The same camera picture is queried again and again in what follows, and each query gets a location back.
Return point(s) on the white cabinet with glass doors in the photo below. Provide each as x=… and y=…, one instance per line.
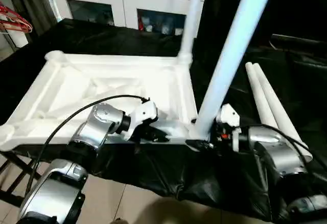
x=122, y=1

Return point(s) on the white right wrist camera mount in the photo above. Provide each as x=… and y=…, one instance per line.
x=228, y=117

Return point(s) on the grey curtain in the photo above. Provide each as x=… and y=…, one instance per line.
x=25, y=1

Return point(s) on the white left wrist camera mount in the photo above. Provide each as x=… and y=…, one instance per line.
x=144, y=114

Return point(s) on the black metal stand leg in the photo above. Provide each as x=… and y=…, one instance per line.
x=15, y=178

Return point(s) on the white plastic table leg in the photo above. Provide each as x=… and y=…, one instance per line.
x=263, y=101
x=281, y=109
x=191, y=19
x=230, y=55

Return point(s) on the black furniture with yellow label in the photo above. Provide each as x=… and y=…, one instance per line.
x=286, y=4

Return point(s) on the red patterned object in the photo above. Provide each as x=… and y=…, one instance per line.
x=15, y=22

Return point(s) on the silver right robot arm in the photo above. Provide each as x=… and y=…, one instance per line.
x=281, y=157

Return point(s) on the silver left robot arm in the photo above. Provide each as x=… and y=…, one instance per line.
x=87, y=142

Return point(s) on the black work mat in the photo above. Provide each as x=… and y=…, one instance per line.
x=168, y=178

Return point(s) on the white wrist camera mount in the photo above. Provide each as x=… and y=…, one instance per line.
x=228, y=117
x=144, y=114

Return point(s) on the white plastic table top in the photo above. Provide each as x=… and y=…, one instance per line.
x=76, y=86

